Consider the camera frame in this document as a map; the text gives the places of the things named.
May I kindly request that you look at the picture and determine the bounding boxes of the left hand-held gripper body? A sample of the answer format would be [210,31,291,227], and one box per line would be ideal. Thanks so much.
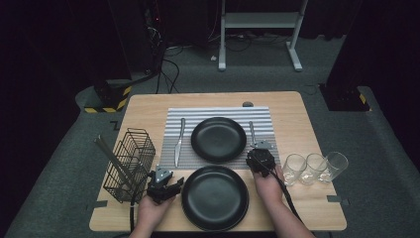
[146,164,179,203]

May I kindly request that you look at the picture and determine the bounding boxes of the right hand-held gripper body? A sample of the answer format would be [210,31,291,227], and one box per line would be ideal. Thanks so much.
[245,140,276,176]

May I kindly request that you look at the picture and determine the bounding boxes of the silver fork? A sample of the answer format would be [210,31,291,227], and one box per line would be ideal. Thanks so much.
[248,120,259,147]

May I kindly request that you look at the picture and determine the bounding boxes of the black wire cutlery basket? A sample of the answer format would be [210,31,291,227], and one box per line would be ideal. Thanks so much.
[102,128,157,204]

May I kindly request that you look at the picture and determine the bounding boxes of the clear drinking glass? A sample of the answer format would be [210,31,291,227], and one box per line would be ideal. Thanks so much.
[299,152,328,186]
[318,151,350,184]
[281,153,308,186]

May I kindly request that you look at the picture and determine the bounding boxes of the silver knife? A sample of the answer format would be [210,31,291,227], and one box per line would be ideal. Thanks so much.
[173,117,186,169]

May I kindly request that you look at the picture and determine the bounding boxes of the black plate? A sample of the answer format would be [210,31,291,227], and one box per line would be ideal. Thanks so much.
[183,204,251,233]
[190,116,248,165]
[180,165,250,230]

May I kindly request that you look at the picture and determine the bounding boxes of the person's left hand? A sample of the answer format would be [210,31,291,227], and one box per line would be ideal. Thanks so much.
[136,193,176,230]

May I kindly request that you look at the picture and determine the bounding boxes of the person's right hand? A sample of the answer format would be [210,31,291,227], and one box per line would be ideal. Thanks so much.
[253,164,286,205]

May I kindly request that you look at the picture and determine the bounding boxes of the grey chopstick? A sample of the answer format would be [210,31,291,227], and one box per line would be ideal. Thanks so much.
[94,137,132,191]
[97,134,135,188]

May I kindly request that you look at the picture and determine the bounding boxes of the grey white striped placemat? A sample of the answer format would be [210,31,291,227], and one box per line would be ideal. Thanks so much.
[158,106,282,172]

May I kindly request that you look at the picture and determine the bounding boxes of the black yellow striped base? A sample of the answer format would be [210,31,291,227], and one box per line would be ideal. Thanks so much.
[83,78,133,114]
[318,83,372,112]

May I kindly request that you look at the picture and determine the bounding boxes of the white metal stand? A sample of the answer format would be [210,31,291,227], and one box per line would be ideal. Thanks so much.
[218,0,310,72]

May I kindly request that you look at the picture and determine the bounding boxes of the dark equipment rack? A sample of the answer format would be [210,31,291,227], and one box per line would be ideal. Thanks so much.
[108,0,167,78]

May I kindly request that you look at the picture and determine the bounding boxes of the left hand-held gripper cable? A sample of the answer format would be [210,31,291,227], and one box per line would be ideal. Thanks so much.
[129,175,151,233]

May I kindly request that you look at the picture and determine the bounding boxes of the hand-held gripper cable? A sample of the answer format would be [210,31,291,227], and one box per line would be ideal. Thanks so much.
[261,158,303,223]
[129,175,151,233]

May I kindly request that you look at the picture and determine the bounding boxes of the right hand-held gripper cable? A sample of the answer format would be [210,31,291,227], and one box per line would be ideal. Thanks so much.
[261,158,303,223]

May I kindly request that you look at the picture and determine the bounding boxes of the black floor cables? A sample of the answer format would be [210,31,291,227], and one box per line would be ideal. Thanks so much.
[155,46,181,95]

